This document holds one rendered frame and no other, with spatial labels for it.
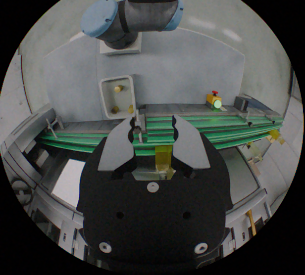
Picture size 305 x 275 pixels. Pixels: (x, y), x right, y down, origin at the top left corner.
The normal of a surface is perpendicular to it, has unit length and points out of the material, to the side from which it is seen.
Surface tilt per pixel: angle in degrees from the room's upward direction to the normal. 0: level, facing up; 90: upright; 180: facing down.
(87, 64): 0
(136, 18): 43
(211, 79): 0
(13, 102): 90
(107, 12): 8
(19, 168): 90
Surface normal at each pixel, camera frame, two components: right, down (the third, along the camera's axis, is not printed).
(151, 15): -0.07, 1.00
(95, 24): -0.15, 0.55
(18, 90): 1.00, -0.04
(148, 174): -0.04, -0.84
